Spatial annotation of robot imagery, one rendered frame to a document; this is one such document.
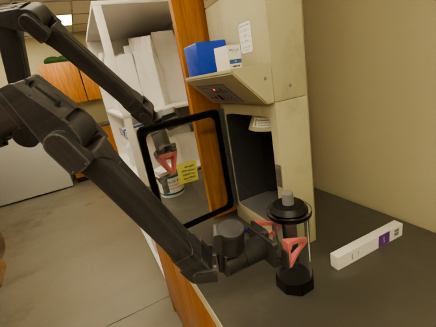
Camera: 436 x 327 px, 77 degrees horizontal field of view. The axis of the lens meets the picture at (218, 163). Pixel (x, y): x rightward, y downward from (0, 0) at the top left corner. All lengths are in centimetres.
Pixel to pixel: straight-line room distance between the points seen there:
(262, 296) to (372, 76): 77
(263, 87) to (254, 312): 56
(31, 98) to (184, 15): 69
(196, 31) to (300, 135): 52
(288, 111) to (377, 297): 51
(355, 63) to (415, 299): 73
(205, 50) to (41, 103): 52
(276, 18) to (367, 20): 41
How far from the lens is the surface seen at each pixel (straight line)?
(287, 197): 67
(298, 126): 80
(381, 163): 112
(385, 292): 84
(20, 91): 47
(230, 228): 59
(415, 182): 108
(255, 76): 71
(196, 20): 106
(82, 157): 46
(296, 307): 77
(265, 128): 85
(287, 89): 76
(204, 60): 86
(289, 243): 64
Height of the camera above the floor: 150
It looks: 18 degrees down
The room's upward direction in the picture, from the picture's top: 10 degrees counter-clockwise
